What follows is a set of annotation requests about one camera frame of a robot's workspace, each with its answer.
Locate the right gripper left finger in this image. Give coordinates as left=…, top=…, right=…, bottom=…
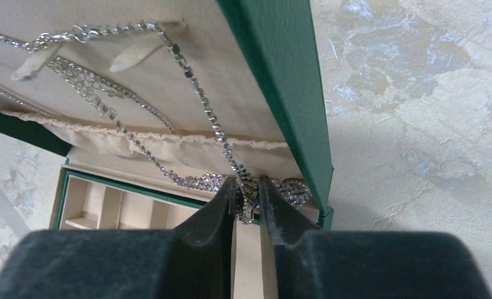
left=0, top=178, right=237, bottom=298

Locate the green jewelry box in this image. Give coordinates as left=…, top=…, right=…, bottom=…
left=0, top=1, right=333, bottom=298

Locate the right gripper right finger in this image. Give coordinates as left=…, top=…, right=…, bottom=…
left=259, top=177, right=491, bottom=298

